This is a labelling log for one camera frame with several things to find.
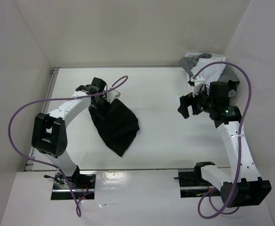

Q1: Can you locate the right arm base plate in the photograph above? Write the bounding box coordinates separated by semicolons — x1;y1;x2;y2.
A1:
174;170;213;198

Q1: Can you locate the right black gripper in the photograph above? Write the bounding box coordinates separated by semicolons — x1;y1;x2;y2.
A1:
178;84;215;118

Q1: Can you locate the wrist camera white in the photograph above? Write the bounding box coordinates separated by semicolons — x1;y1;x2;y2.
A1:
106;89;121;103
188;75;206;97

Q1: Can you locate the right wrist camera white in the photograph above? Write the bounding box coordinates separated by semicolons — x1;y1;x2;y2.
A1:
188;75;206;97

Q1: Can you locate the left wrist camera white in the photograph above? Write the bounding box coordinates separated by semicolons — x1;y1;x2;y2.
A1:
106;89;121;103

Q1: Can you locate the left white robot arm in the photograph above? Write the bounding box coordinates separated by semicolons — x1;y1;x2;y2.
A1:
32;78;106;188

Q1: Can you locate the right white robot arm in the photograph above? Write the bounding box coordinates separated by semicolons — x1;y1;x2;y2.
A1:
178;80;271;208

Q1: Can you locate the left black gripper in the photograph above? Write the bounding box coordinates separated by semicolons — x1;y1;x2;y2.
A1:
89;94;117;122

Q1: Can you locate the white laundry basket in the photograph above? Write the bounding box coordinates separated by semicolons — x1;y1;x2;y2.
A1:
184;52;237;99

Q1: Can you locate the grey garment in basket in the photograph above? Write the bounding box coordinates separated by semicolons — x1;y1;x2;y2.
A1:
178;53;241;97

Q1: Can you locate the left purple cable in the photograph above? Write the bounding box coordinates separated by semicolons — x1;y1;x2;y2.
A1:
8;75;129;217

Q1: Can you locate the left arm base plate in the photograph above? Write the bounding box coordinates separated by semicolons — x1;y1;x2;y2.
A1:
44;172;96;201

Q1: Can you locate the black pleated skirt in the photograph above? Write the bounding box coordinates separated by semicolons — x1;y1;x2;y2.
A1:
89;99;139;157

